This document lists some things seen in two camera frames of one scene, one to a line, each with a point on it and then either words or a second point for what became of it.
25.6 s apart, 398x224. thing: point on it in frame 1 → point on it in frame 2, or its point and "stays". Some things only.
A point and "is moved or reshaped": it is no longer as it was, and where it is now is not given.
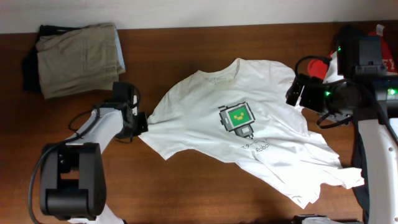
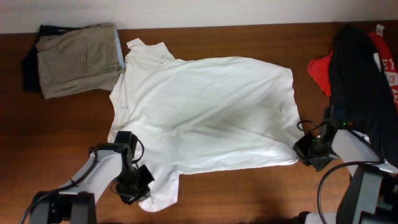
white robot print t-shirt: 244,111 is moved or reshaped
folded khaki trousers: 81,60 stays
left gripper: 143,126 → 143,190
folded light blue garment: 120,50 stays
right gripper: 313,84 → 298,148
